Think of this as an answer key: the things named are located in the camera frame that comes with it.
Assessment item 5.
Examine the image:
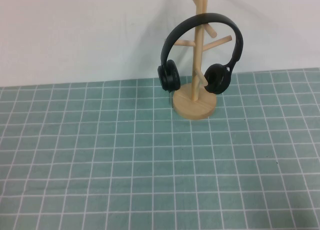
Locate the wooden branch headphone stand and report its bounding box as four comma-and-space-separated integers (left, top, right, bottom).
172, 0, 232, 120

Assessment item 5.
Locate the black over-ear headphones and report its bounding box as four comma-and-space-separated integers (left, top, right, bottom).
157, 12, 245, 95

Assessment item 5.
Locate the teal checkered tablecloth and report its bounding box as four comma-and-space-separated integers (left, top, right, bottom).
0, 68, 320, 230

